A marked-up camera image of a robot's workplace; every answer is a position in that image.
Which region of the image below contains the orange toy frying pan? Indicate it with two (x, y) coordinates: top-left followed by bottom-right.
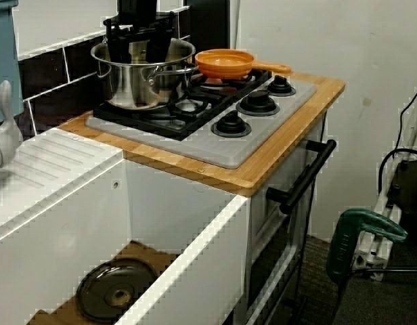
(194, 49), (292, 81)

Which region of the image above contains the grey stove top plate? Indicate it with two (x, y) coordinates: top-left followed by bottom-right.
(85, 72), (317, 170)

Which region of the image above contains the white backsplash ledge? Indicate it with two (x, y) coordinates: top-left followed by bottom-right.
(17, 6), (185, 62)

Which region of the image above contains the brown cardboard sheet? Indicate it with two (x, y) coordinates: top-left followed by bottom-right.
(25, 239), (182, 325)

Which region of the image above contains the black oven door handle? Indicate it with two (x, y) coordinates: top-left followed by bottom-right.
(265, 138), (337, 215)

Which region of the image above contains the dark tile backsplash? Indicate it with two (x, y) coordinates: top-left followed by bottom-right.
(17, 5), (192, 139)

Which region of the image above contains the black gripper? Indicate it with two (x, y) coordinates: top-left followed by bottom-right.
(103, 11), (179, 64)

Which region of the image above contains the grey toy faucet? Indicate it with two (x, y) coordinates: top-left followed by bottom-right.
(0, 80), (25, 211)

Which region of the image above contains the stainless steel pot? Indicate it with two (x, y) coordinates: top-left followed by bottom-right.
(90, 37), (200, 110)

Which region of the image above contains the dark grey side panel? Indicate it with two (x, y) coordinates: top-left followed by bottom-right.
(183, 0), (232, 52)

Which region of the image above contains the black burner grate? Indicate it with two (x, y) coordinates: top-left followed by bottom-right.
(93, 84), (232, 142)
(191, 67), (273, 99)

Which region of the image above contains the black stove knob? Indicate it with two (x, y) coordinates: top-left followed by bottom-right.
(266, 74), (297, 97)
(235, 90), (280, 116)
(211, 110), (253, 138)

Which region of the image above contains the brown glass lid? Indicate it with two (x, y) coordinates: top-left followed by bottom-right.
(75, 259), (158, 321)

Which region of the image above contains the white oven door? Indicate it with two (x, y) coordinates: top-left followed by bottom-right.
(247, 111), (328, 325)

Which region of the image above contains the white toy sink basin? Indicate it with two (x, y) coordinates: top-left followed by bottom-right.
(0, 128), (252, 325)

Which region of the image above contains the aluminium frame rail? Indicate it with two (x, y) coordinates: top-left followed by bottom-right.
(350, 104), (417, 282)

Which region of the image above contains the black cable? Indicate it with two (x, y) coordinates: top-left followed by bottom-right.
(377, 77), (417, 204)

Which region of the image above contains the green clamp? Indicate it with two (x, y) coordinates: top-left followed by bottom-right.
(326, 208), (408, 282)

